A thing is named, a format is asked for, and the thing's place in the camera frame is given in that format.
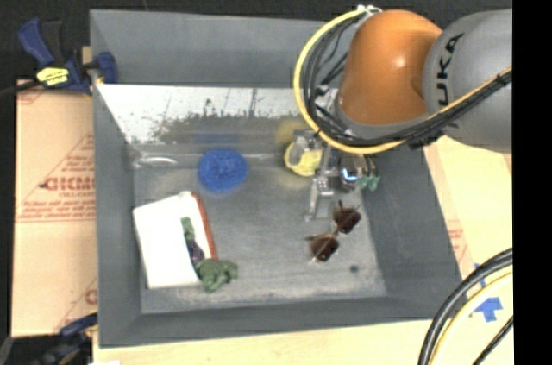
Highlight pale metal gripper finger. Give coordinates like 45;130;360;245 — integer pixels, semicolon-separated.
303;176;336;223
285;129;322;171

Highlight yellow round object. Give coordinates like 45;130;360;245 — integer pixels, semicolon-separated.
283;138;323;178

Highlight brown sunglasses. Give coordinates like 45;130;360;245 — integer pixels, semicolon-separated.
304;200;363;266

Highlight grey metal bin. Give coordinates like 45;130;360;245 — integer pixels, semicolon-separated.
88;8;465;347

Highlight blue round scrubber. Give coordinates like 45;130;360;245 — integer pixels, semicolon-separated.
197;148;250;195

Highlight green and purple toy figure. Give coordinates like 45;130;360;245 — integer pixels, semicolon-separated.
179;216;240;294

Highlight white box with orange edge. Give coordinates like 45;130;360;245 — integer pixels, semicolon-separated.
131;190;218;291

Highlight brown cardboard board red print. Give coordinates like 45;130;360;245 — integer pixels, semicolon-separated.
10;79;478;338

